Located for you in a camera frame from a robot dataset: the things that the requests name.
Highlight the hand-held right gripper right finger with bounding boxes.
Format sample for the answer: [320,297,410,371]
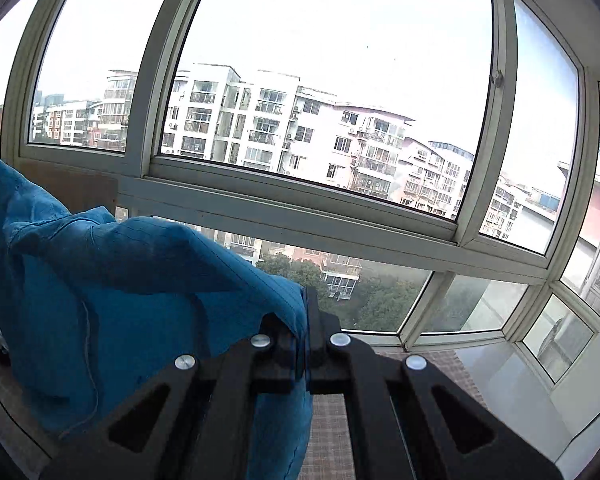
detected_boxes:
[305,287,563,480]

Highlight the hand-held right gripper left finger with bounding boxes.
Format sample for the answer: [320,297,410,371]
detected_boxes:
[39,312,307,480]

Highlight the blue striped coat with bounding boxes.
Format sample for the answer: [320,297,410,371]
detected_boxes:
[0,151,315,480]

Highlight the pink plaid blanket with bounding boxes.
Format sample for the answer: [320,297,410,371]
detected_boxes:
[0,345,488,480]

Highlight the apartment buildings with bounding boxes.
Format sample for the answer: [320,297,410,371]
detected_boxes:
[30,62,566,241]

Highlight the brown cardboard panel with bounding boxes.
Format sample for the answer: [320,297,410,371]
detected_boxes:
[19,159,119,213]

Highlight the white window frame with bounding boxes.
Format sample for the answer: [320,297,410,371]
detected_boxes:
[0,0,600,401]

